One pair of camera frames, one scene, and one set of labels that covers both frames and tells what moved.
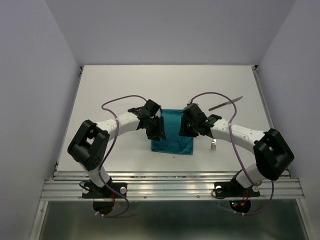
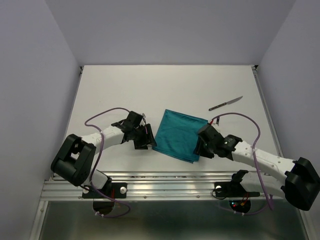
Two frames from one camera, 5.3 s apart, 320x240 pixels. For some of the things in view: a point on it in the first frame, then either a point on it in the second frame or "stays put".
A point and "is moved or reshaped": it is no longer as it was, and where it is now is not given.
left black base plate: (91, 191) stays put
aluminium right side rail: (262, 98) stays put
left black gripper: (159, 131) → (148, 139)
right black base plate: (233, 189) stays put
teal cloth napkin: (174, 143) is moved or reshaped
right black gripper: (183, 130) → (198, 149)
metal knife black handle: (224, 104) stays put
